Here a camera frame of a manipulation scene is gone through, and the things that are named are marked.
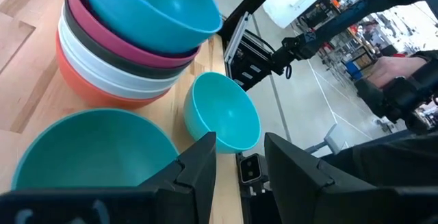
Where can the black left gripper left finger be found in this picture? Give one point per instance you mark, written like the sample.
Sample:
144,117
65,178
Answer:
195,183

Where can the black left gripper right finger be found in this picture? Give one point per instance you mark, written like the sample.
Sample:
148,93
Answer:
297,189

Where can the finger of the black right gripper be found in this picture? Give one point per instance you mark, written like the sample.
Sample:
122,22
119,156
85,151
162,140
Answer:
280,63

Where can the turquoise plastic bowl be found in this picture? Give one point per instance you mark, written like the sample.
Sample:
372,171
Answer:
222,114

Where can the dark green plastic bowl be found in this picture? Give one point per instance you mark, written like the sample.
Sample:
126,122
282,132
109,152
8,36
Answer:
92,148

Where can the blue plastic bowl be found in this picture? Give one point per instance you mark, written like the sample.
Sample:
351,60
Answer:
154,11

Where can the white plastic bowl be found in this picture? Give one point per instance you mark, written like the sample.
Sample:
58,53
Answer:
102,64
102,80

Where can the magenta plastic bowl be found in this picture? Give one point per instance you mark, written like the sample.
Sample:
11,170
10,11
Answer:
102,36

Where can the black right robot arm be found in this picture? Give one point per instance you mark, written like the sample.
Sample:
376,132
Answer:
349,15

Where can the person's forearm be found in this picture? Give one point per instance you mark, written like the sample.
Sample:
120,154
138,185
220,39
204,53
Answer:
429,58

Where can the black box with white labels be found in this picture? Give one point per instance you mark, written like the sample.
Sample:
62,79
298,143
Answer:
250,70

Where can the silver aluminium extrusion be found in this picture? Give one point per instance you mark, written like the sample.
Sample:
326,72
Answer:
236,37

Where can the blue storage bin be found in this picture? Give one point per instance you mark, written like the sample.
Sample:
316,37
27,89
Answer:
352,70

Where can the background shelving racks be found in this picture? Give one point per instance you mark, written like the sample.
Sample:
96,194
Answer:
359,54

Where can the grey stand foot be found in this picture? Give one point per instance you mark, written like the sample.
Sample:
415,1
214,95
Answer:
333,136

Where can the person's hand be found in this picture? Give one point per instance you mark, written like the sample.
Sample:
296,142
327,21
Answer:
393,70

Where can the large black object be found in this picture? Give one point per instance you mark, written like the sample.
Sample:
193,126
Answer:
393,159

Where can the red plastic bowl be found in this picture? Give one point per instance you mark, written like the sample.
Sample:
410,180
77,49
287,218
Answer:
102,99

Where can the small table-level camera box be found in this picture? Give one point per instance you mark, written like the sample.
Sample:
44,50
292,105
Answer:
250,169

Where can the black aluminium table frame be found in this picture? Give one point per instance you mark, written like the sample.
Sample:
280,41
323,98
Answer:
253,1

